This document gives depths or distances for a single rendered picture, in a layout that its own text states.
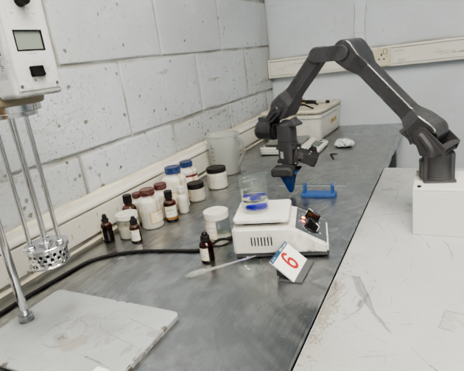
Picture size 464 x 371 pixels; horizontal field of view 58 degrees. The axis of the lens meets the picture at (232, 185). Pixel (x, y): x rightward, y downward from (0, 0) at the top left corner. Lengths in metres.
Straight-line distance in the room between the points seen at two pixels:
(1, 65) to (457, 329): 0.72
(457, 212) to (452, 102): 1.32
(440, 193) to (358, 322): 0.37
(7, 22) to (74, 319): 0.49
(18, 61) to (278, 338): 0.53
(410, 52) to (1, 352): 1.95
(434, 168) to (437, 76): 1.28
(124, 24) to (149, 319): 0.91
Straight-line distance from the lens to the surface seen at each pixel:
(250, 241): 0.89
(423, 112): 1.00
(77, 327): 0.80
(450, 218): 0.98
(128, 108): 1.33
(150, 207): 1.13
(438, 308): 0.76
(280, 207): 0.93
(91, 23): 1.27
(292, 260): 0.85
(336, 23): 2.29
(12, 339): 0.84
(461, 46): 2.18
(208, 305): 0.78
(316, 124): 1.96
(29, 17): 0.64
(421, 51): 2.19
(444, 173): 1.00
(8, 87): 0.61
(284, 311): 0.74
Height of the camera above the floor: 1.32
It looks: 17 degrees down
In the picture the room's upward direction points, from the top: 7 degrees counter-clockwise
